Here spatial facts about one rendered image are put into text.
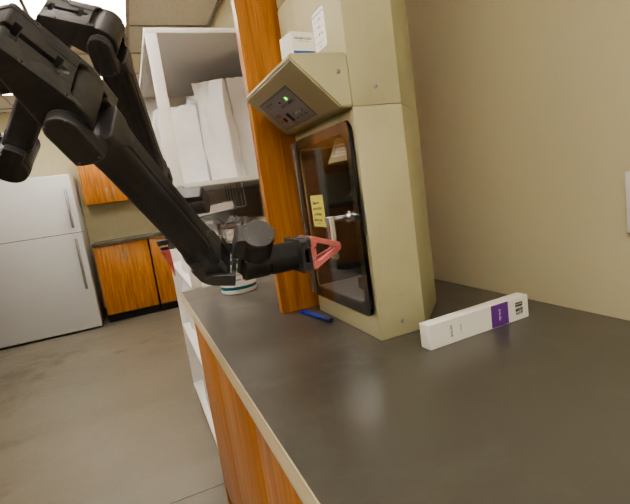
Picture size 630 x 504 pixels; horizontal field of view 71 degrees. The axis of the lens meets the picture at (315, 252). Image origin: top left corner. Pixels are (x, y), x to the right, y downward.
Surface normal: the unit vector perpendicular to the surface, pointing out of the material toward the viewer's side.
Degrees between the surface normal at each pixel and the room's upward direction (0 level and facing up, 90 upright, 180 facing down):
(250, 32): 90
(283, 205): 90
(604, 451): 0
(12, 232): 90
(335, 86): 90
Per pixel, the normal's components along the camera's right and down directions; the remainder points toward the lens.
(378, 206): 0.39, 0.08
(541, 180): -0.91, 0.18
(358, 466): -0.14, -0.98
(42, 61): 0.85, -0.36
